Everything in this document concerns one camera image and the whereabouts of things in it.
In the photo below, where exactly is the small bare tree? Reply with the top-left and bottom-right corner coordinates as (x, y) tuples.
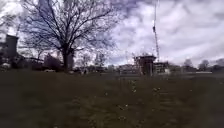
(93, 50), (108, 73)

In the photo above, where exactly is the building under construction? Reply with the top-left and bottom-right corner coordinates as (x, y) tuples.
(117, 54), (172, 77)

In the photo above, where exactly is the dark green grass field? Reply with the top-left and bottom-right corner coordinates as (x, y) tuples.
(0, 69), (224, 128)

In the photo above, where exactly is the large bare tree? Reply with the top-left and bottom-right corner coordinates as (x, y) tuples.
(18, 0), (126, 74)

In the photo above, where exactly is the tall construction crane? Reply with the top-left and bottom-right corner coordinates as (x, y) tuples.
(151, 0), (161, 63)

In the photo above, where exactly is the row of distant trees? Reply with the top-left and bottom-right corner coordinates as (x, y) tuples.
(168, 57), (224, 74)

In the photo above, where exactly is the dark tall building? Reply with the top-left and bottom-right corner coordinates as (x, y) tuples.
(0, 33), (20, 66)

